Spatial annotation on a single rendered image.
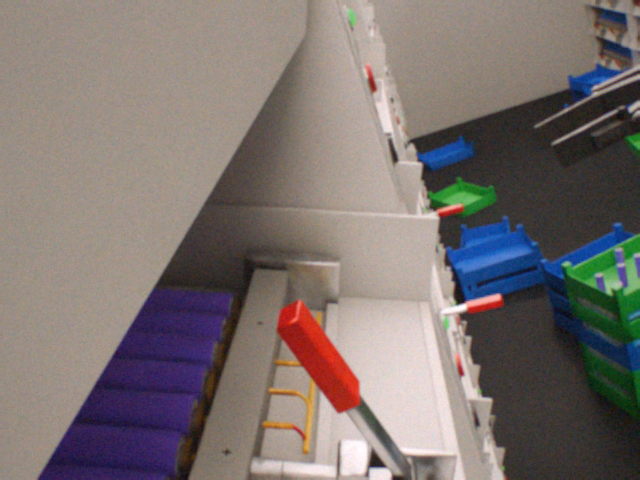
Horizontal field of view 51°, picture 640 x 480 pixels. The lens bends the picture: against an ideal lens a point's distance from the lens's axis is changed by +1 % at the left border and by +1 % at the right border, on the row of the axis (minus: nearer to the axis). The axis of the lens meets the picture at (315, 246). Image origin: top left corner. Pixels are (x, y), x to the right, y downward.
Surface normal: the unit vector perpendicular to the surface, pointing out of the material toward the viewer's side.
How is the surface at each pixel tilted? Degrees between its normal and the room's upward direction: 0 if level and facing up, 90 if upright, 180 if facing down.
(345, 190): 90
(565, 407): 0
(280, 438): 22
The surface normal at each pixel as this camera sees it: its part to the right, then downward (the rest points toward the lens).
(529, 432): -0.33, -0.87
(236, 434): 0.04, -0.91
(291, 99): -0.05, 0.40
